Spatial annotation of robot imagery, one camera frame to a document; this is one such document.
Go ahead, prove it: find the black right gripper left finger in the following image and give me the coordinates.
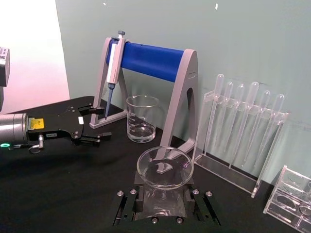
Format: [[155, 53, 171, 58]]
[[112, 171, 146, 226]]

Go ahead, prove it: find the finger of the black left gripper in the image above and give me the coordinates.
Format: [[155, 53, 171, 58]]
[[78, 103, 104, 116], [74, 132, 113, 148]]

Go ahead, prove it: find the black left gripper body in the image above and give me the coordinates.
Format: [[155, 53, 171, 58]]
[[26, 105, 85, 147]]

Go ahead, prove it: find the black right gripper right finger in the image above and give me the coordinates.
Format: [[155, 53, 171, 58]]
[[183, 178, 222, 226]]

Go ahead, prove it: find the shallow clear glass dish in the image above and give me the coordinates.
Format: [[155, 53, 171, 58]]
[[137, 145, 195, 191]]

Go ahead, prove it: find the clear acrylic pipette rack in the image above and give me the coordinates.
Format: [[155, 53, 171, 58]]
[[193, 91, 290, 199]]

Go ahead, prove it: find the grey and blue micropipette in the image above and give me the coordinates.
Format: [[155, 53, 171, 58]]
[[105, 30, 127, 121]]

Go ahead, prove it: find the clear glass beaker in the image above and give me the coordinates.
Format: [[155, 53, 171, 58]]
[[125, 95, 160, 143]]

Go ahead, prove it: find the black table cloth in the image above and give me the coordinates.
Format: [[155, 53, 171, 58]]
[[0, 95, 311, 233]]

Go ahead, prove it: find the grey stand with blue bar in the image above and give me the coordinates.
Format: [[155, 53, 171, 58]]
[[89, 36, 199, 174]]

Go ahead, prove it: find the clear acrylic tube rack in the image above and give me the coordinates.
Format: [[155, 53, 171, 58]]
[[263, 165, 311, 231]]

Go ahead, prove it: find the thin cable with silver plug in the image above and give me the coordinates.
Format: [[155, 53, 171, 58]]
[[13, 134, 46, 154]]

